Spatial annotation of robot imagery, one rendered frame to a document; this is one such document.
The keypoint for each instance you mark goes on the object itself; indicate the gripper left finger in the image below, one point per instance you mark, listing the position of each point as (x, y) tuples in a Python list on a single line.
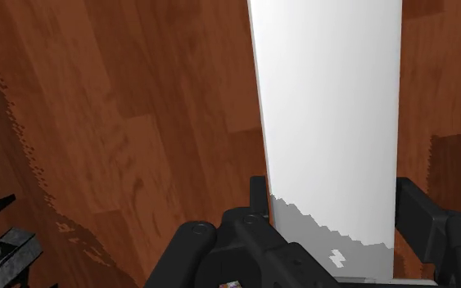
[(238, 243)]

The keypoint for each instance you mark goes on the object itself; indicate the black and grey angular object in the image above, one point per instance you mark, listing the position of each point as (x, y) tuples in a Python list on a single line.
[(6, 255)]

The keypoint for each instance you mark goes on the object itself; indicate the white furniture panel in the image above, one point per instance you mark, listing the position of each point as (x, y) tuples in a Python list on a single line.
[(330, 119)]

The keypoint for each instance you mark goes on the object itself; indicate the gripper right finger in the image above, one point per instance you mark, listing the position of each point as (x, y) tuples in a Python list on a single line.
[(433, 223)]

